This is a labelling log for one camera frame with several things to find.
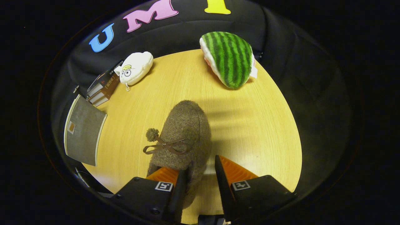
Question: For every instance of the brown cover book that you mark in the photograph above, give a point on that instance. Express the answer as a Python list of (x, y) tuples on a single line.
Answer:
[(107, 90)]

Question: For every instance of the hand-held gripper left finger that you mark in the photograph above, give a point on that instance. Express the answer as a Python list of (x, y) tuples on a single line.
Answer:
[(140, 193)]

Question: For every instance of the dark blue cover book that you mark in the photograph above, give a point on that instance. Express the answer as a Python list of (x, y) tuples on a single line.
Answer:
[(101, 79)]

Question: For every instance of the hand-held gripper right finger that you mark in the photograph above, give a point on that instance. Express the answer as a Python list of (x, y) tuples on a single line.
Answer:
[(262, 193)]

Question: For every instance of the white plush toy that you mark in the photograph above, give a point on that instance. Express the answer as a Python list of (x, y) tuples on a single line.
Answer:
[(137, 67)]

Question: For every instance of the watermelon slice plush toy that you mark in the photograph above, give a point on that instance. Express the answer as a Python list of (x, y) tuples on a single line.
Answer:
[(231, 57)]

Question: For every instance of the grey fabric storage box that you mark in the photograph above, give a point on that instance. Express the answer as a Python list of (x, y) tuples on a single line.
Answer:
[(84, 131)]

